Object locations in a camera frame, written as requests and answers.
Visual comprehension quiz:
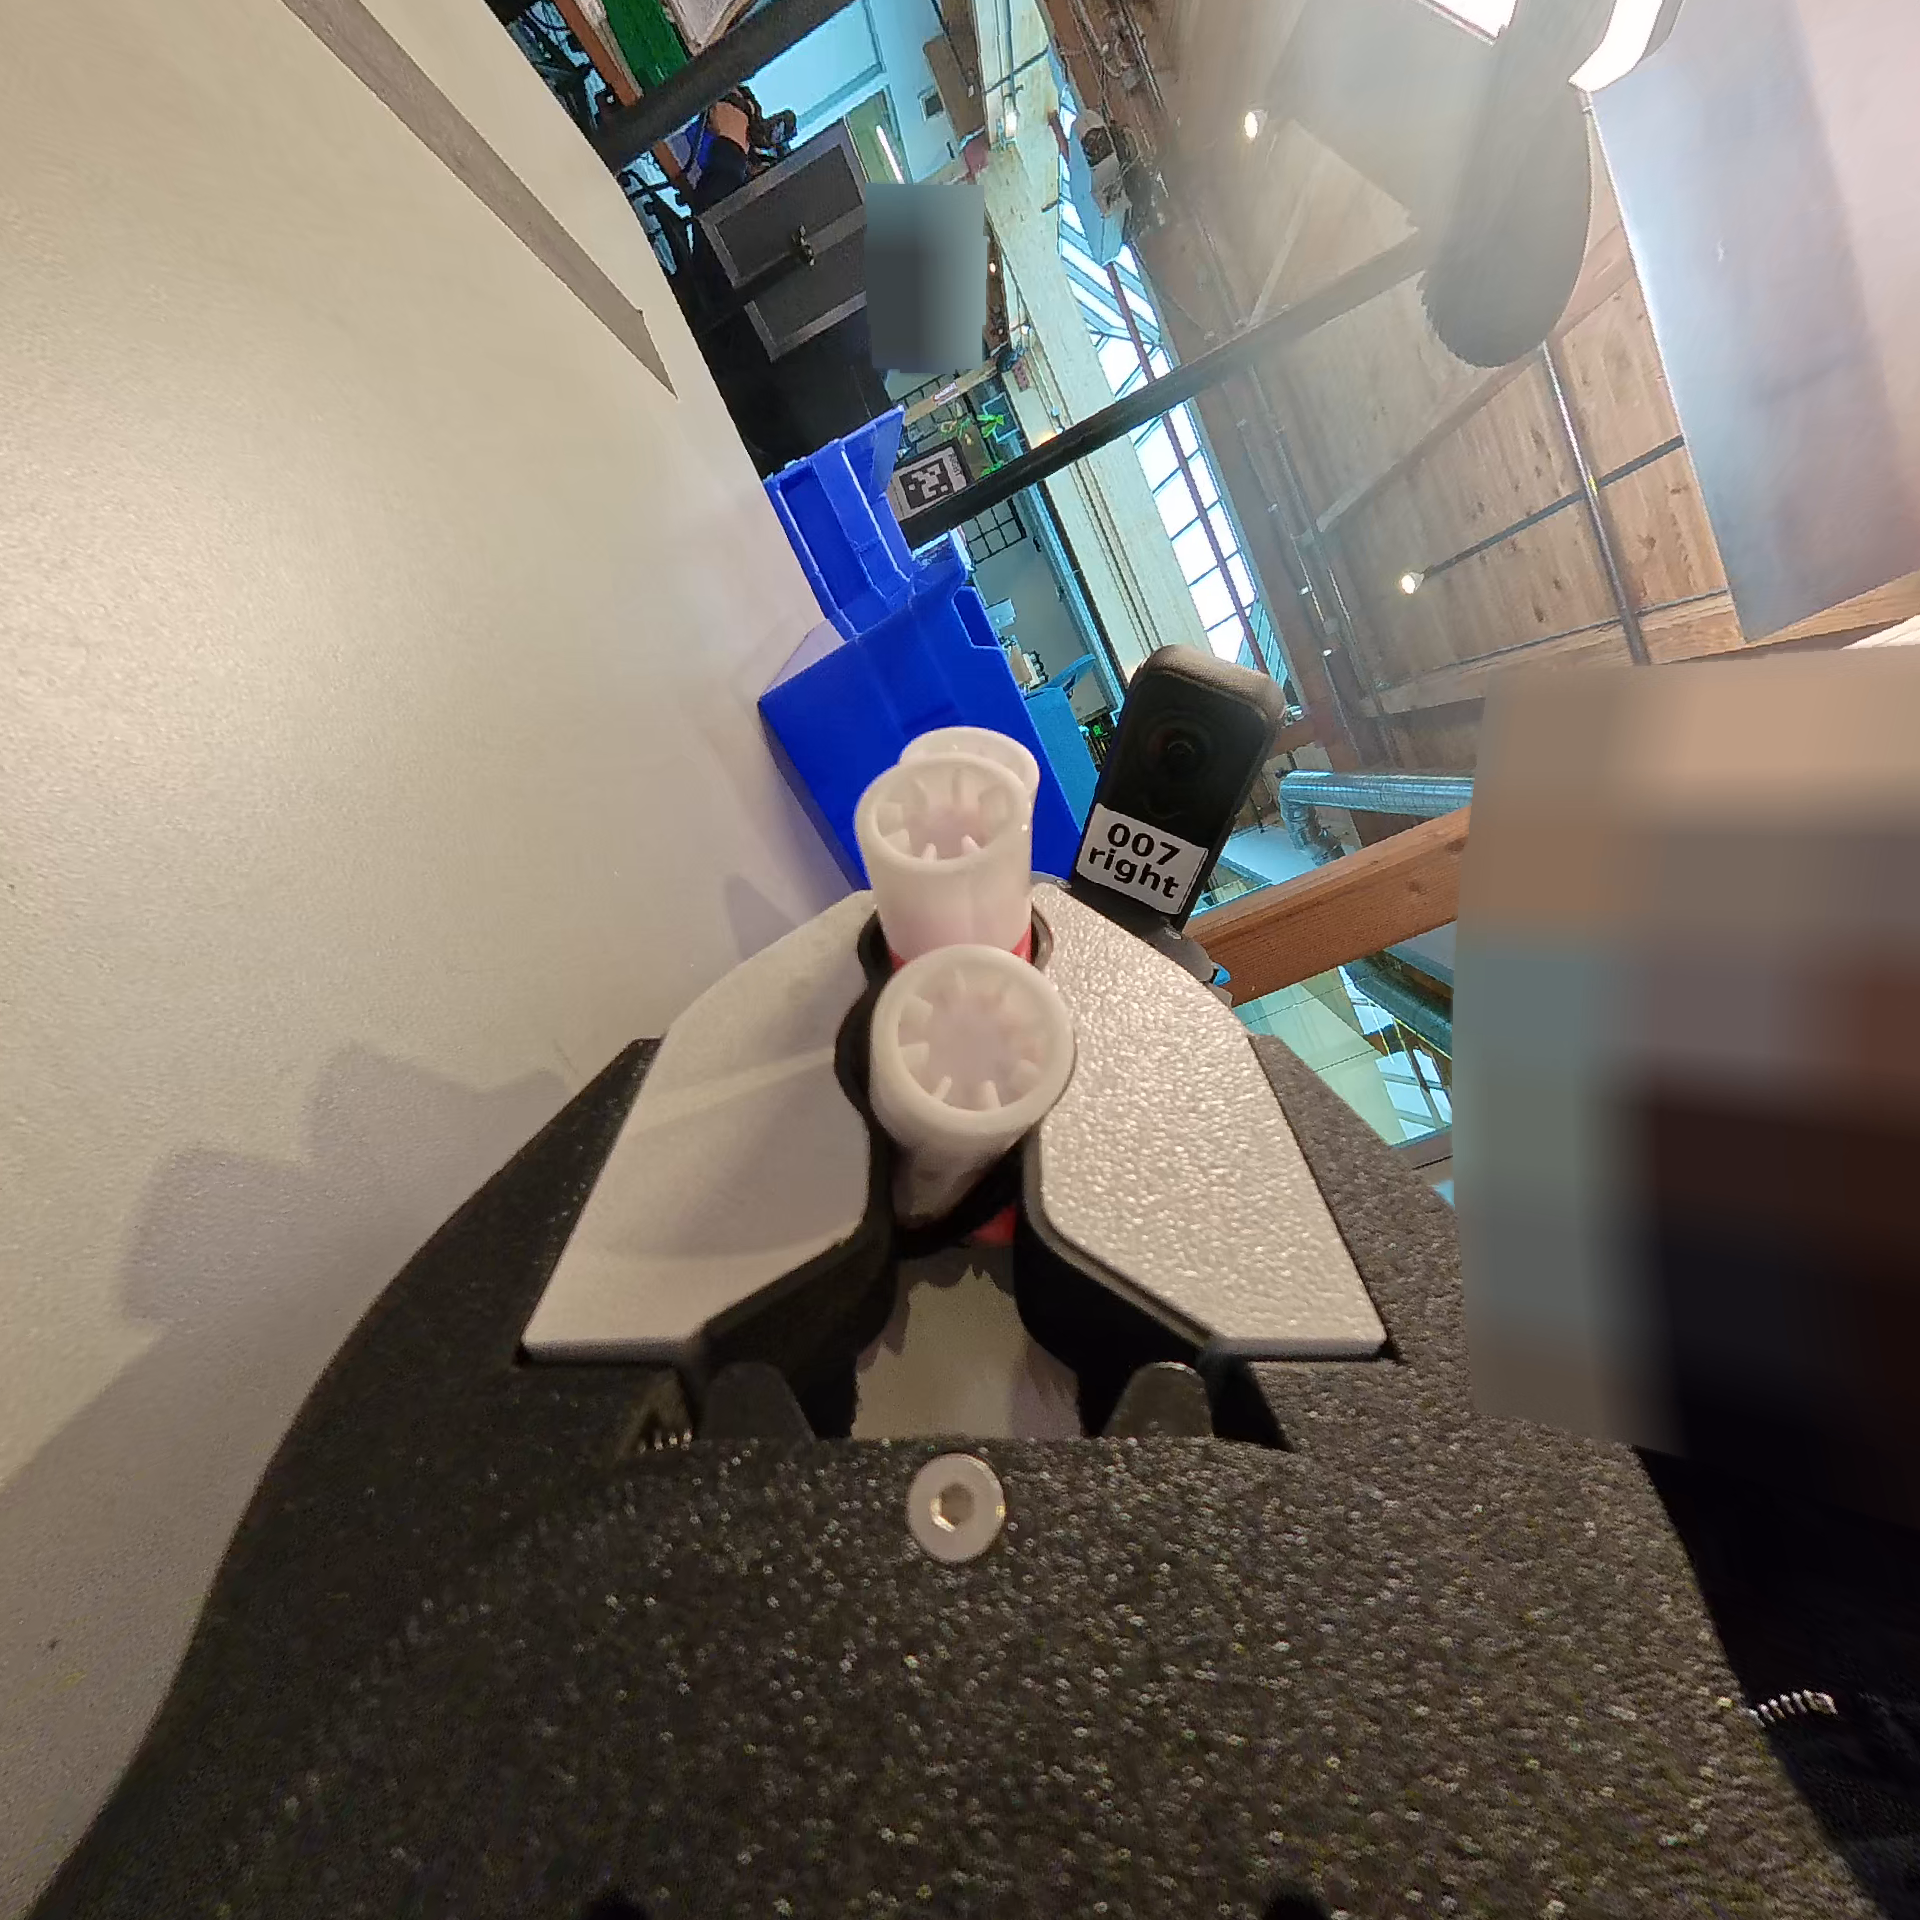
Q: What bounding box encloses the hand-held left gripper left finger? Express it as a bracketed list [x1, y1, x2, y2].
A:
[526, 917, 903, 1366]

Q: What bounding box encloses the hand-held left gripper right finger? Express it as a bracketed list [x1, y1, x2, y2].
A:
[1022, 917, 1395, 1366]

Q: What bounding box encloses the red marker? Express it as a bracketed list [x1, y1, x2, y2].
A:
[870, 947, 1076, 1225]
[852, 728, 1043, 963]

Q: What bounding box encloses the bright studio light panel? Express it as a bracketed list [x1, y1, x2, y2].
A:
[1436, 0, 1690, 92]

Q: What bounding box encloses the black table mat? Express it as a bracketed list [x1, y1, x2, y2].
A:
[285, 0, 676, 393]

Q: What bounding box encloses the wooden post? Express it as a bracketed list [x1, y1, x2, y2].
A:
[1195, 811, 1473, 1008]

